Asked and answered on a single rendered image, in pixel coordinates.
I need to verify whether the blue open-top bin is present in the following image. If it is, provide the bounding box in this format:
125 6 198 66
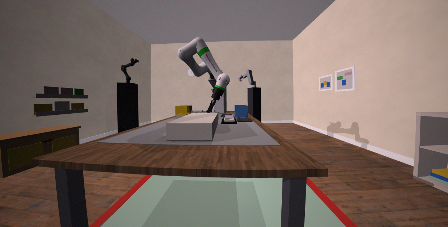
234 105 248 118

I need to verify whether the yellow open-top bin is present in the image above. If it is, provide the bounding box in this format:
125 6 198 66
175 105 192 116

